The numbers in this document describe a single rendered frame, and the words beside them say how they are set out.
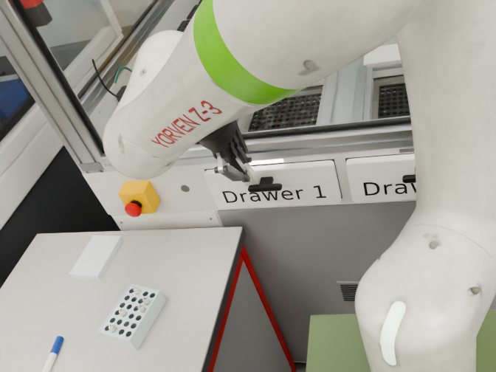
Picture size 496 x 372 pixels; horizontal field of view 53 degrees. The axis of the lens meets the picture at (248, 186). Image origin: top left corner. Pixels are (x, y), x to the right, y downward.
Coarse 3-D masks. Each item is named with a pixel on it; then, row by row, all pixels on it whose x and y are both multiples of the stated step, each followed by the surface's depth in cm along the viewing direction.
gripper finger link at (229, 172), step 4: (216, 168) 91; (224, 168) 90; (228, 168) 90; (232, 168) 93; (216, 172) 91; (224, 172) 90; (228, 172) 91; (232, 172) 93; (236, 172) 95; (240, 172) 96; (228, 176) 96; (232, 176) 96; (236, 176) 95; (240, 176) 96; (244, 176) 98; (232, 180) 98; (244, 180) 99
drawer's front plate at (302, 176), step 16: (208, 176) 110; (224, 176) 109; (272, 176) 106; (288, 176) 105; (304, 176) 104; (320, 176) 103; (336, 176) 103; (240, 192) 111; (256, 192) 110; (272, 192) 109; (288, 192) 108; (304, 192) 107; (336, 192) 105; (224, 208) 116
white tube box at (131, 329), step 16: (128, 288) 109; (144, 288) 108; (128, 304) 106; (144, 304) 105; (160, 304) 106; (112, 320) 105; (128, 320) 103; (144, 320) 102; (112, 336) 100; (128, 336) 101; (144, 336) 102
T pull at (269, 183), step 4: (268, 176) 106; (260, 180) 106; (264, 180) 105; (268, 180) 105; (272, 180) 105; (260, 184) 105; (264, 184) 105; (268, 184) 104; (272, 184) 104; (276, 184) 103; (280, 184) 103; (248, 188) 105; (252, 188) 105; (256, 188) 104; (260, 188) 104; (264, 188) 104; (268, 188) 104; (272, 188) 103; (276, 188) 103; (280, 188) 103; (252, 192) 105
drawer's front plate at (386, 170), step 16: (352, 160) 100; (368, 160) 98; (384, 160) 97; (400, 160) 96; (352, 176) 101; (368, 176) 100; (384, 176) 100; (400, 176) 99; (352, 192) 104; (368, 192) 103; (384, 192) 102; (400, 192) 102
